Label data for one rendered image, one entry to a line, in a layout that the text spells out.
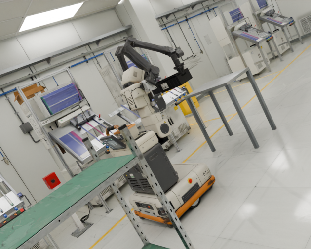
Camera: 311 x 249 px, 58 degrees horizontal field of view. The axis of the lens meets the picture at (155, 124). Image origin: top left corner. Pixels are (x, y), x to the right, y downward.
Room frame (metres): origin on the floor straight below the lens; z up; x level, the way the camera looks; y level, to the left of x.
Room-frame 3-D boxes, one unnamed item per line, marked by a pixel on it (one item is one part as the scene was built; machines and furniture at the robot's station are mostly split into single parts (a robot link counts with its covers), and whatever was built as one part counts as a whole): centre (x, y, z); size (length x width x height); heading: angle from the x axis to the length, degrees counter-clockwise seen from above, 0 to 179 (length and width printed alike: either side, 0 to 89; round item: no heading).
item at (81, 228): (3.22, 1.39, 0.39); 0.24 x 0.24 x 0.78; 37
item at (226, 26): (7.07, -2.87, 0.95); 1.36 x 0.82 x 1.90; 37
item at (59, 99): (3.96, 0.98, 1.52); 0.51 x 0.13 x 0.27; 127
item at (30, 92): (4.14, 1.24, 1.82); 0.68 x 0.30 x 0.20; 127
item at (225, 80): (3.27, -0.85, 0.40); 0.70 x 0.45 x 0.80; 33
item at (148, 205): (2.42, 0.44, 0.23); 0.41 x 0.02 x 0.08; 33
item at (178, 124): (4.77, -0.18, 0.65); 1.01 x 0.73 x 1.29; 37
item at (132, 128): (2.55, 0.27, 0.87); 0.23 x 0.15 x 0.11; 33
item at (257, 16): (7.94, -4.03, 0.95); 1.36 x 0.82 x 1.90; 37
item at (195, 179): (2.61, 0.18, 0.16); 0.67 x 0.64 x 0.25; 123
